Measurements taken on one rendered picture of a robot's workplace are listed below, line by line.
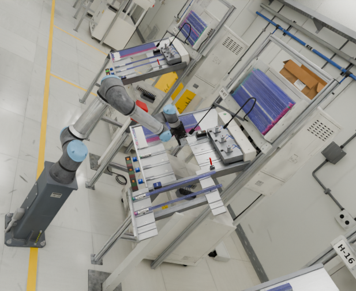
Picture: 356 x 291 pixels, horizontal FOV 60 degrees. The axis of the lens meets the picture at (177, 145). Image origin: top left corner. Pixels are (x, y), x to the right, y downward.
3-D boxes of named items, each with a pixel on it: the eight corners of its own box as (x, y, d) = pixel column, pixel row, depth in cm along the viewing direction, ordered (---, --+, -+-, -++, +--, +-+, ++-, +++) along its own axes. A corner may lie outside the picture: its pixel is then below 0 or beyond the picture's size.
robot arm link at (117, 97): (121, 93, 156) (177, 134, 191) (116, 82, 163) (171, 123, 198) (105, 109, 159) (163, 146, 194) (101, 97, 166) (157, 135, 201)
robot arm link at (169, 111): (160, 107, 201) (171, 101, 202) (164, 119, 208) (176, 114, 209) (163, 113, 195) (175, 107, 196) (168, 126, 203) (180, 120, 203)
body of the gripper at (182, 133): (187, 137, 214) (183, 125, 206) (176, 142, 214) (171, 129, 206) (184, 131, 220) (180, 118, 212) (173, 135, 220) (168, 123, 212)
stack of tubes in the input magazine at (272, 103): (262, 134, 197) (293, 102, 187) (230, 94, 234) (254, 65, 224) (273, 141, 204) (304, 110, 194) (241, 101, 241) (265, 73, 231)
